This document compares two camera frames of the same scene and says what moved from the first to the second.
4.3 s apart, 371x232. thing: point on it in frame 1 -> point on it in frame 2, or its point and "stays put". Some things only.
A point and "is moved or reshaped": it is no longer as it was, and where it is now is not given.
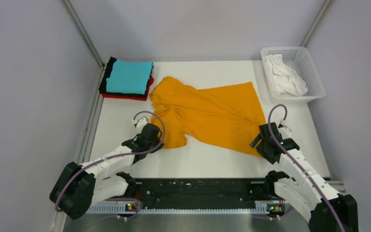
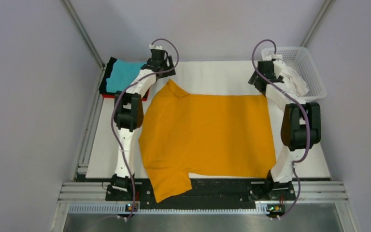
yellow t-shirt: (229, 116) is moved or reshaped
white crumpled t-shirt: (284, 80) stays put
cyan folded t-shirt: (129, 77) stays put
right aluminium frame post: (326, 5) stays put
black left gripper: (161, 146) -> (170, 66)
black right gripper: (259, 147) -> (254, 79)
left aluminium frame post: (83, 34) stays put
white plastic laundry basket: (298, 60) stays put
